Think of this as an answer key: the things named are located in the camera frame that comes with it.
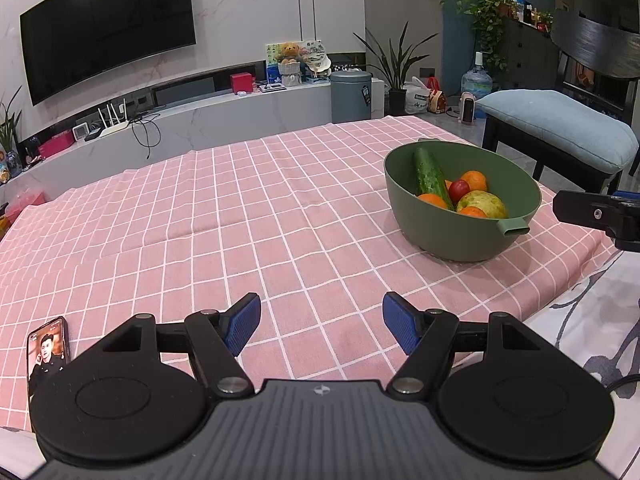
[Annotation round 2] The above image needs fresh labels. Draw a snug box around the smartphone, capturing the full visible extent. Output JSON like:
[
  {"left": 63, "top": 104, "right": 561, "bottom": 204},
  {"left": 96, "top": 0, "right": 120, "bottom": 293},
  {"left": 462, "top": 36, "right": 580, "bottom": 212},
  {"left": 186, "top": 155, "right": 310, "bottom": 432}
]
[{"left": 25, "top": 315, "right": 71, "bottom": 403}]

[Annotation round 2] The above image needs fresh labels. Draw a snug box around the pink box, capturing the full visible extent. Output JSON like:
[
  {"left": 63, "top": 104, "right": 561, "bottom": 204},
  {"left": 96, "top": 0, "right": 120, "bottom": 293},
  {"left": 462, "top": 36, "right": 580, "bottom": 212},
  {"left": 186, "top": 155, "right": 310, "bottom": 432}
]
[{"left": 37, "top": 129, "right": 75, "bottom": 160}]

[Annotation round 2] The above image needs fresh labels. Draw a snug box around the black cable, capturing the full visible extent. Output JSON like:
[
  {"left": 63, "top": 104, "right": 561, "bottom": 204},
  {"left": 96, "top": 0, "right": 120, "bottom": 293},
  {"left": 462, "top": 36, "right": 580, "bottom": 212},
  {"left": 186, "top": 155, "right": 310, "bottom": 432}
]
[{"left": 130, "top": 112, "right": 162, "bottom": 162}]

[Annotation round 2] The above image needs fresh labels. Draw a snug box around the potted snake plant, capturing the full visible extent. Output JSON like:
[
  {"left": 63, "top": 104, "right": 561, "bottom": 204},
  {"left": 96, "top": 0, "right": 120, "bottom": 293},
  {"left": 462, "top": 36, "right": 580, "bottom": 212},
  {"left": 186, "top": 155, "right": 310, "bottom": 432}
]
[{"left": 353, "top": 22, "right": 439, "bottom": 117}]

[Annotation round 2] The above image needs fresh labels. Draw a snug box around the white router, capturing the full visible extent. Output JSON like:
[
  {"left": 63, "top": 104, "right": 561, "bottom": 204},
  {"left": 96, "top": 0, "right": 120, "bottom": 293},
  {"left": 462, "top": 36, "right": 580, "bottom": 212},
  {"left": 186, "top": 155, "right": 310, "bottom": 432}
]
[{"left": 97, "top": 101, "right": 129, "bottom": 137}]

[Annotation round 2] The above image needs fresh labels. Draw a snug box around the yellow-green guava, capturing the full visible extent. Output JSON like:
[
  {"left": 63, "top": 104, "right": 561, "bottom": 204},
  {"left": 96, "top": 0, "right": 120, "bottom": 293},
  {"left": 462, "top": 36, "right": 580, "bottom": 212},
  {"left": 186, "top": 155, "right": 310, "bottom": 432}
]
[{"left": 456, "top": 189, "right": 509, "bottom": 220}]

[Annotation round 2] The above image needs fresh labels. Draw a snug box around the dark cabinet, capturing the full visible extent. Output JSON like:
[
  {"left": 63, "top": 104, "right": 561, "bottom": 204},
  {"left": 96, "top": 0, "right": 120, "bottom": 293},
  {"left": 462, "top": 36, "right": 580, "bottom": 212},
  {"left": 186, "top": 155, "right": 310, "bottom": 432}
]
[{"left": 500, "top": 9, "right": 567, "bottom": 97}]

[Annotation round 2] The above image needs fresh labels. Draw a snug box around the white plastic bag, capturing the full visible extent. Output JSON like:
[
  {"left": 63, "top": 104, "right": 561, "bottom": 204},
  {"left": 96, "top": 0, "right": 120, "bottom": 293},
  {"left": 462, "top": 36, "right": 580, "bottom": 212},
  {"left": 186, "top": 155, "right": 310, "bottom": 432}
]
[{"left": 403, "top": 77, "right": 432, "bottom": 115}]

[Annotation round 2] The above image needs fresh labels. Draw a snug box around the black chair with blue cushion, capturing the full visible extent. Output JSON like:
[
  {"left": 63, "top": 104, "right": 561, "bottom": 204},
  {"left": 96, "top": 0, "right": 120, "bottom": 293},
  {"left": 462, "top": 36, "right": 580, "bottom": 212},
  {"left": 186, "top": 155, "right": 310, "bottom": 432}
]
[{"left": 474, "top": 89, "right": 640, "bottom": 197}]

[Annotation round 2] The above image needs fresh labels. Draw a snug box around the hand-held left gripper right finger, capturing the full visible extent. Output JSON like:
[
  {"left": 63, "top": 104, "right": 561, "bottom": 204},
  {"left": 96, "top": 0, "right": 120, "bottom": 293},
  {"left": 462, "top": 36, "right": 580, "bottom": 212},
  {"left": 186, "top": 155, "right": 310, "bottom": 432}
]
[{"left": 382, "top": 292, "right": 547, "bottom": 397}]

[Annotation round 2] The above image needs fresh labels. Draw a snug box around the large orange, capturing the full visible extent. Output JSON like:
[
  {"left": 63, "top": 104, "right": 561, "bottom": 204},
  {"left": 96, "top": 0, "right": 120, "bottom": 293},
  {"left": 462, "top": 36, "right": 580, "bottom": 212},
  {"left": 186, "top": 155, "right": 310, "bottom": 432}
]
[{"left": 459, "top": 170, "right": 488, "bottom": 194}]

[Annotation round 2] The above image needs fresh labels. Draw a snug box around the brown teddy bear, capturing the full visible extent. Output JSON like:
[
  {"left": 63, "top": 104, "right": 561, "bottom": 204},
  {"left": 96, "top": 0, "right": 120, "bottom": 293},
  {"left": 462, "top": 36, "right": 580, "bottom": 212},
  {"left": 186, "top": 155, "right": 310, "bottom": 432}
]
[{"left": 277, "top": 42, "right": 304, "bottom": 66}]

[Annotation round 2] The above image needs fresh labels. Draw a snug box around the dark wooden chair back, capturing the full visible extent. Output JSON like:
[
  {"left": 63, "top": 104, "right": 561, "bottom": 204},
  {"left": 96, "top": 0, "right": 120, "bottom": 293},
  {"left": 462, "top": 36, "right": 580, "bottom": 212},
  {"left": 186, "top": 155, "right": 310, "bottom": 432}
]
[{"left": 550, "top": 7, "right": 640, "bottom": 80}]

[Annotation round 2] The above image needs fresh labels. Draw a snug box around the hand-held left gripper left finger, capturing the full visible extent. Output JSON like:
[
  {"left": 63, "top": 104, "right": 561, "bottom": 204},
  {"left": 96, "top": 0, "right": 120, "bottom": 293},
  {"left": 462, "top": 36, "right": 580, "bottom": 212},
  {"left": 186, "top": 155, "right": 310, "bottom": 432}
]
[{"left": 98, "top": 292, "right": 262, "bottom": 397}]

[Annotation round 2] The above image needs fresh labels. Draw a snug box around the leafy green houseplant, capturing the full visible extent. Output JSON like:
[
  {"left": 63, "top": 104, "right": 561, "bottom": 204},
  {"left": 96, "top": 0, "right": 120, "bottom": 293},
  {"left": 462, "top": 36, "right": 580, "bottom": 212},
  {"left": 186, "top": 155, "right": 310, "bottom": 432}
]
[{"left": 454, "top": 0, "right": 517, "bottom": 69}]

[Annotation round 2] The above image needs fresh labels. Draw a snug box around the green bowl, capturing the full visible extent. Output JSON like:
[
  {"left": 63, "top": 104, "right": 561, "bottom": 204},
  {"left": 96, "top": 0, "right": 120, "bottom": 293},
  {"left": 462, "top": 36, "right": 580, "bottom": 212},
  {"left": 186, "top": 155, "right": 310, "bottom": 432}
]
[{"left": 383, "top": 138, "right": 544, "bottom": 263}]

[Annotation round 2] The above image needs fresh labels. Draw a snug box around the green cucumber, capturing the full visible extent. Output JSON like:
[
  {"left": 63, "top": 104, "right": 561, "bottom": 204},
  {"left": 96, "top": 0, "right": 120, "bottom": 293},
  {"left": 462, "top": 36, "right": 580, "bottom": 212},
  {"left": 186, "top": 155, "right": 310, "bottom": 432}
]
[{"left": 412, "top": 147, "right": 455, "bottom": 212}]

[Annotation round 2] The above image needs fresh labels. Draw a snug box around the grey television cabinet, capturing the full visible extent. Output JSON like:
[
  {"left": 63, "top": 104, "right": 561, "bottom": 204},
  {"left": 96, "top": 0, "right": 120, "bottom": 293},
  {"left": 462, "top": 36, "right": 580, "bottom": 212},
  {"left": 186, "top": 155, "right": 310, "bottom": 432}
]
[{"left": 0, "top": 76, "right": 387, "bottom": 197}]

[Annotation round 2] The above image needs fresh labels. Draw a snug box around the black wall television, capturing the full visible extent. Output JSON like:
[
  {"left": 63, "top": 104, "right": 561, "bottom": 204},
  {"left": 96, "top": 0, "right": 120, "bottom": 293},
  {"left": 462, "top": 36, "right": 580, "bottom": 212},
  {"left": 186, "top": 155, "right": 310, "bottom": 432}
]
[{"left": 19, "top": 0, "right": 197, "bottom": 107}]

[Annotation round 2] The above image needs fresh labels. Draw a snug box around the round paper fan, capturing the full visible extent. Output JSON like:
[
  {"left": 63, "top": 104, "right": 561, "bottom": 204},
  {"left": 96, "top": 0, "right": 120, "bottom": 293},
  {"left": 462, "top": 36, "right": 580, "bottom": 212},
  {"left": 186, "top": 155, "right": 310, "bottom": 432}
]
[{"left": 302, "top": 42, "right": 332, "bottom": 77}]

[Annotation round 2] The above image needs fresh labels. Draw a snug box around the potted green plant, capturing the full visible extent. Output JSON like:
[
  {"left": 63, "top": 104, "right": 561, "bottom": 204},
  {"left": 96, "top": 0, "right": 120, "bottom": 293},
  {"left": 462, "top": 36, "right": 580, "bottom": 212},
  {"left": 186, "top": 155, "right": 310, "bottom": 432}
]
[{"left": 0, "top": 85, "right": 24, "bottom": 179}]

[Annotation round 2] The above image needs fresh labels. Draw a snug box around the white patterned cloth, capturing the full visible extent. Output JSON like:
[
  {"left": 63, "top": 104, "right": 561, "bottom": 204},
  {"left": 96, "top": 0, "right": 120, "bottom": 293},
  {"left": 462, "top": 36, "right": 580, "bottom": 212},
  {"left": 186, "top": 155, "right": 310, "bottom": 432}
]
[{"left": 0, "top": 249, "right": 640, "bottom": 480}]

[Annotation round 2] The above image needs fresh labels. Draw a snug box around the blue water bottle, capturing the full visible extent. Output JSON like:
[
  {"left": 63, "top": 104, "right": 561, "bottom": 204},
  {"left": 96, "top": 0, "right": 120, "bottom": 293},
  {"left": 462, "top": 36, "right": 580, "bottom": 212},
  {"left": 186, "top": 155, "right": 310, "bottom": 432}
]
[{"left": 459, "top": 52, "right": 494, "bottom": 101}]

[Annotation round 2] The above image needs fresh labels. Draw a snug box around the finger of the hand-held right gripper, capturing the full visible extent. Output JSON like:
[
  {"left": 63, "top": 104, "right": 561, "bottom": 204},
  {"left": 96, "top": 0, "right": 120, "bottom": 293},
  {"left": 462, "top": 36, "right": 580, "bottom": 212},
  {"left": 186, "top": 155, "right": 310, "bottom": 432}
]
[{"left": 552, "top": 189, "right": 623, "bottom": 234}]

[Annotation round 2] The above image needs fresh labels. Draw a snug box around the grey trash can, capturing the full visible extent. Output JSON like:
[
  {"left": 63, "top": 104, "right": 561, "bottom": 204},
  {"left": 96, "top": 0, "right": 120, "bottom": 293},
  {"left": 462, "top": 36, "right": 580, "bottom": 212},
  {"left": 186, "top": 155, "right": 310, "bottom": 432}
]
[{"left": 329, "top": 70, "right": 374, "bottom": 125}]

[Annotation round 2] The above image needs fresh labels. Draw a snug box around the red box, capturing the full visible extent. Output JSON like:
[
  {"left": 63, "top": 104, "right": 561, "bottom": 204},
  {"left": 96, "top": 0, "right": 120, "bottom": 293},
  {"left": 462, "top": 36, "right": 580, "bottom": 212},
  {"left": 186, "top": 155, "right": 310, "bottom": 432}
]
[{"left": 229, "top": 72, "right": 255, "bottom": 96}]

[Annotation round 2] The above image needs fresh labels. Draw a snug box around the pink checked tablecloth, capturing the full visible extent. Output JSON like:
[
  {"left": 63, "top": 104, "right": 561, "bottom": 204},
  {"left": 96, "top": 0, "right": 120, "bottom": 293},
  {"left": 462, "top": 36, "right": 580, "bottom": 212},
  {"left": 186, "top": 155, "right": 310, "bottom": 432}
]
[{"left": 0, "top": 112, "right": 622, "bottom": 432}]

